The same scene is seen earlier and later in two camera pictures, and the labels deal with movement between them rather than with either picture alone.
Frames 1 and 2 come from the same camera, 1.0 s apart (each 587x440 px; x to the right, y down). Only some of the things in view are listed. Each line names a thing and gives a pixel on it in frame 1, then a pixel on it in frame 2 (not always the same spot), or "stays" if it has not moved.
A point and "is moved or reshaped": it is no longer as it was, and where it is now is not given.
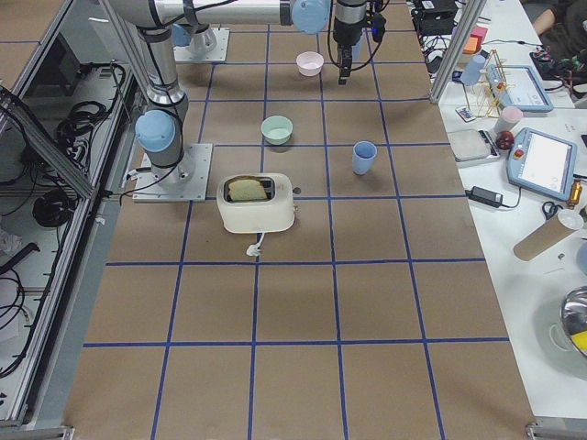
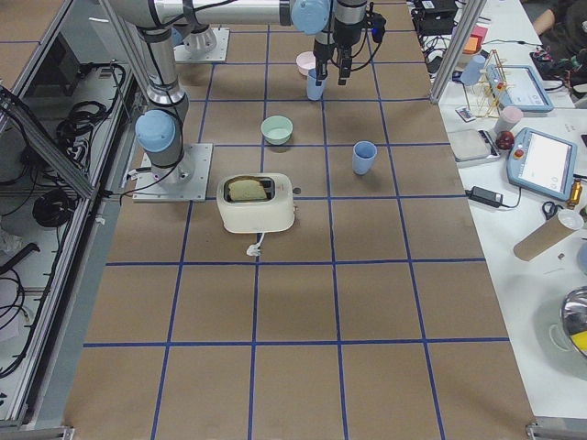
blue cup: (360, 49) is moved or reshaped
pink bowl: (309, 63) stays
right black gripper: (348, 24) stays
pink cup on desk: (508, 119) stays
